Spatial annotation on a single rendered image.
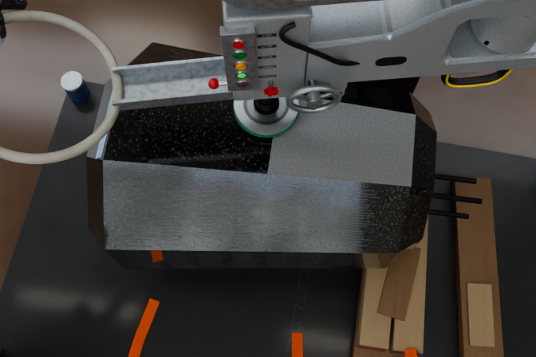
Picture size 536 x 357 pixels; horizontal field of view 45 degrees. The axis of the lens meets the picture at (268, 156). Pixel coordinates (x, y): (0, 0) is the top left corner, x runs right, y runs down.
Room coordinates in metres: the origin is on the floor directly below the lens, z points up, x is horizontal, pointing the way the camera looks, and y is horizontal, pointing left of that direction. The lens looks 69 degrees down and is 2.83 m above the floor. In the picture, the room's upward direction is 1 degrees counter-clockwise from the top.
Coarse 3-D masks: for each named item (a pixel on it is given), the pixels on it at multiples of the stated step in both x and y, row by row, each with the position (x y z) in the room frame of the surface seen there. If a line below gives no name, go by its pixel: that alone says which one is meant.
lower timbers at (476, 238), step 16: (464, 192) 0.85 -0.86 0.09; (480, 192) 0.85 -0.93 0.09; (464, 208) 0.78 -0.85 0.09; (480, 208) 0.78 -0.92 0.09; (464, 224) 0.71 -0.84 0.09; (480, 224) 0.71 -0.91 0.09; (464, 240) 0.64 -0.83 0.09; (480, 240) 0.64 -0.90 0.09; (464, 256) 0.57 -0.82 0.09; (480, 256) 0.57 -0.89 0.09; (496, 256) 0.57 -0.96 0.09; (464, 272) 0.51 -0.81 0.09; (480, 272) 0.50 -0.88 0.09; (496, 272) 0.50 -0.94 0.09; (464, 288) 0.44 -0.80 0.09; (496, 288) 0.43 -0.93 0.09; (464, 304) 0.37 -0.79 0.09; (496, 304) 0.37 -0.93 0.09; (464, 320) 0.31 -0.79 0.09; (496, 320) 0.31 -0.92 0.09; (464, 336) 0.25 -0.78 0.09; (496, 336) 0.24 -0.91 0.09; (352, 352) 0.20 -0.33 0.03; (368, 352) 0.19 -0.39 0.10; (384, 352) 0.19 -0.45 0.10; (464, 352) 0.18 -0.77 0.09; (480, 352) 0.18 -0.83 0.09; (496, 352) 0.18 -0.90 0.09
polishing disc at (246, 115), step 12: (240, 108) 0.90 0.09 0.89; (252, 108) 0.90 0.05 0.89; (288, 108) 0.90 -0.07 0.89; (240, 120) 0.86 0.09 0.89; (252, 120) 0.86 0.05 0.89; (264, 120) 0.86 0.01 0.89; (276, 120) 0.86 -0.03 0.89; (288, 120) 0.86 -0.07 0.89; (264, 132) 0.82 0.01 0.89; (276, 132) 0.82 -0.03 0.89
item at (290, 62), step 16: (224, 16) 0.82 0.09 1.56; (240, 16) 0.82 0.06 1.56; (256, 16) 0.82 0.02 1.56; (272, 16) 0.82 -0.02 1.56; (288, 16) 0.82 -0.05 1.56; (304, 16) 0.82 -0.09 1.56; (256, 32) 0.81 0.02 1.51; (272, 32) 0.81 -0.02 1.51; (288, 32) 0.81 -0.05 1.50; (304, 32) 0.82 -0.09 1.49; (256, 48) 0.81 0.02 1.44; (272, 48) 0.81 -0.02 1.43; (288, 48) 0.81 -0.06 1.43; (272, 64) 0.81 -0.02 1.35; (288, 64) 0.81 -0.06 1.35; (304, 64) 0.82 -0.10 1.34; (288, 80) 0.81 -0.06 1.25; (304, 80) 0.83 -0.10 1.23; (240, 96) 0.81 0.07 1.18; (256, 96) 0.81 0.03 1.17; (272, 96) 0.81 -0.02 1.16
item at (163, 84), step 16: (144, 64) 0.96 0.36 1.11; (160, 64) 0.95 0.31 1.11; (176, 64) 0.95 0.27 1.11; (192, 64) 0.96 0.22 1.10; (208, 64) 0.96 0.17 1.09; (128, 80) 0.93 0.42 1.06; (144, 80) 0.92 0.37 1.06; (160, 80) 0.92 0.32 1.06; (176, 80) 0.92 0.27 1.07; (192, 80) 0.92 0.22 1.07; (208, 80) 0.92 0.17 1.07; (128, 96) 0.87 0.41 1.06; (144, 96) 0.87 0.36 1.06; (160, 96) 0.85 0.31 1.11; (176, 96) 0.85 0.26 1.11; (192, 96) 0.85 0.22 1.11; (208, 96) 0.85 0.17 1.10; (224, 96) 0.85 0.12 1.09
